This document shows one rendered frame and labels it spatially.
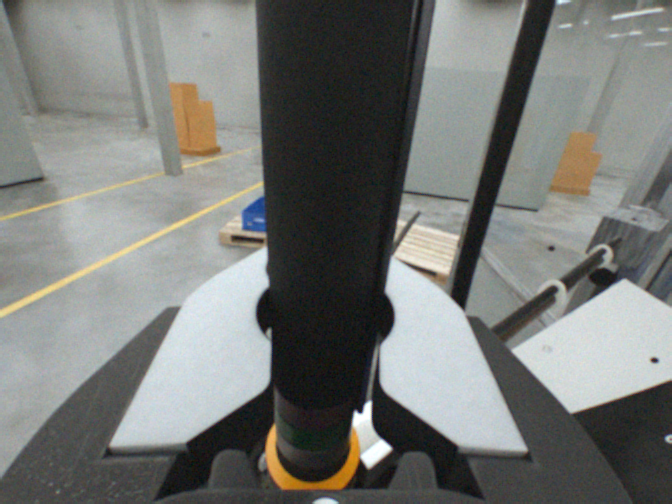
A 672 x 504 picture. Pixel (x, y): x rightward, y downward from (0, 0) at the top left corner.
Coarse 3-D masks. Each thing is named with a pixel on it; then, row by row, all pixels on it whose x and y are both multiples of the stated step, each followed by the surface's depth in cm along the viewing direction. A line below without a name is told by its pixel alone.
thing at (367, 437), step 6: (366, 420) 18; (360, 426) 17; (366, 426) 17; (360, 432) 17; (366, 432) 17; (372, 432) 17; (360, 438) 17; (366, 438) 17; (372, 438) 17; (378, 438) 17; (360, 444) 16; (366, 444) 16; (372, 444) 17; (360, 450) 16; (366, 450) 16
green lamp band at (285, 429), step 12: (276, 408) 11; (276, 420) 12; (348, 420) 11; (288, 432) 11; (300, 432) 11; (312, 432) 11; (324, 432) 11; (336, 432) 11; (348, 432) 12; (300, 444) 11; (312, 444) 11; (324, 444) 11
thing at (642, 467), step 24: (600, 408) 23; (624, 408) 22; (648, 408) 21; (600, 432) 21; (624, 432) 20; (648, 432) 19; (624, 456) 18; (648, 456) 17; (624, 480) 16; (648, 480) 16
